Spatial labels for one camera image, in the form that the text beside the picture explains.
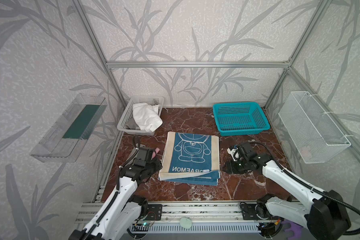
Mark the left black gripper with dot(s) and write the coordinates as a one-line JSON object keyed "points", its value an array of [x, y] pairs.
{"points": [[150, 154]]}

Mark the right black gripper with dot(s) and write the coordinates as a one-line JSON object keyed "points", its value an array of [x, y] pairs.
{"points": [[231, 167]]}

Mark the blue beige Doraemon towel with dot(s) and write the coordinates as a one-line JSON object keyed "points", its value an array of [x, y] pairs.
{"points": [[191, 159]]}

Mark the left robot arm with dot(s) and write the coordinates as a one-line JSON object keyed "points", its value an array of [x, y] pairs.
{"points": [[123, 207]]}

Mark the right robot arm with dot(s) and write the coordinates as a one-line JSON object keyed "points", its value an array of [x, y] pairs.
{"points": [[323, 213]]}

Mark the grey flat stone block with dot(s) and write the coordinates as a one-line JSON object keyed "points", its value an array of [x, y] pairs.
{"points": [[132, 153]]}

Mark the teal plastic basket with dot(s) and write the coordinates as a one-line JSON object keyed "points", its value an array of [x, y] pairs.
{"points": [[237, 119]]}

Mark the grey folded towel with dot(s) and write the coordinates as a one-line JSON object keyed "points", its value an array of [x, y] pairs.
{"points": [[132, 125]]}

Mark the white crumpled towel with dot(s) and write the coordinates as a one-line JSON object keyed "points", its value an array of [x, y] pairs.
{"points": [[147, 116]]}

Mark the grey plastic basket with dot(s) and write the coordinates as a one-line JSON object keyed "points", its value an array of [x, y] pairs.
{"points": [[128, 113]]}

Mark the pale green round disc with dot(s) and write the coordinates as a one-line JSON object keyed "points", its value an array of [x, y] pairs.
{"points": [[185, 223]]}

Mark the purple pink fork tool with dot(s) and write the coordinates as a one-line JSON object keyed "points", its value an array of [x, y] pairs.
{"points": [[293, 228]]}

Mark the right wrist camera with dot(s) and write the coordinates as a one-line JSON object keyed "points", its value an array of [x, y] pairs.
{"points": [[234, 152]]}

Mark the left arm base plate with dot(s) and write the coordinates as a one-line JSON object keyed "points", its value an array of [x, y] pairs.
{"points": [[151, 212]]}

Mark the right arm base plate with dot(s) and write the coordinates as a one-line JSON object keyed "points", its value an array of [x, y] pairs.
{"points": [[249, 212]]}

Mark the aluminium rail frame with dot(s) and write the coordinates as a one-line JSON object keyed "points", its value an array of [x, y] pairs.
{"points": [[219, 217]]}

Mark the white wire mesh basket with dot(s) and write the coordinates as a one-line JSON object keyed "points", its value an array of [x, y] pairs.
{"points": [[315, 134]]}

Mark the clear acrylic wall shelf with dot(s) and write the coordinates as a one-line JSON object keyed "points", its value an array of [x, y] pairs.
{"points": [[67, 137]]}

